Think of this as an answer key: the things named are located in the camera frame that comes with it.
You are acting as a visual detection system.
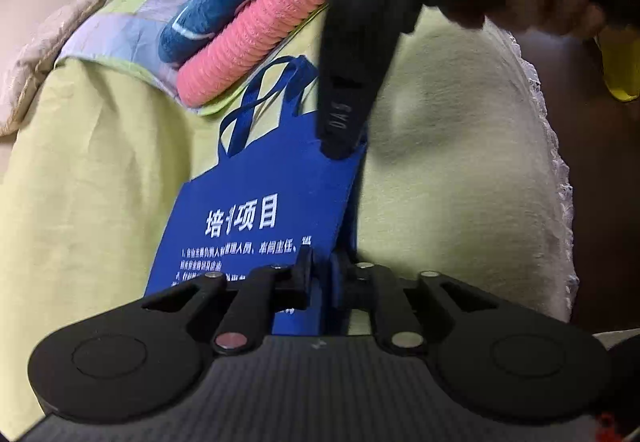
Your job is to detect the pastel patchwork cloth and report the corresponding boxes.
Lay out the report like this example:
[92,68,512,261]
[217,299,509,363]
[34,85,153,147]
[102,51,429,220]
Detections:
[52,0,331,118]

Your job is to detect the yellow-green bed sheet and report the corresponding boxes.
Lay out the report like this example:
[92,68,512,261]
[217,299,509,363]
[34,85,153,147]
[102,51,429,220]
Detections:
[0,0,381,429]

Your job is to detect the pink ribbed folded towel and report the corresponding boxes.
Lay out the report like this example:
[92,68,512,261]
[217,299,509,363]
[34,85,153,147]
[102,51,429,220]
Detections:
[177,0,353,106]

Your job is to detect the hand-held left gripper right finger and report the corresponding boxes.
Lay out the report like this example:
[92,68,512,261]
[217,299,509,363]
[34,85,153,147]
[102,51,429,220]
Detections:
[330,255,501,355]

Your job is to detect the beige textured cushion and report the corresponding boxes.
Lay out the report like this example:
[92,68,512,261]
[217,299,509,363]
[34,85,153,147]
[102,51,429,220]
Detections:
[0,0,109,138]

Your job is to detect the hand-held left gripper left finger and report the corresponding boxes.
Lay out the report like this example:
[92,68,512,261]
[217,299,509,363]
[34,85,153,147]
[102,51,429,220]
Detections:
[141,246,314,355]

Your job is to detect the red tassel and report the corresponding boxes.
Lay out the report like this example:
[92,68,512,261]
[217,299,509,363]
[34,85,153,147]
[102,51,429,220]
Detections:
[599,414,622,442]

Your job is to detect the blue non-woven shopping bag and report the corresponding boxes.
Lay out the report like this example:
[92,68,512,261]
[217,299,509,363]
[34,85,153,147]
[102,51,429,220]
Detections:
[144,55,371,338]

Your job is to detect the yellow object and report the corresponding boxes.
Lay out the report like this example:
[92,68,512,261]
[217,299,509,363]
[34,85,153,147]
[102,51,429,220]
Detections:
[595,30,640,103]

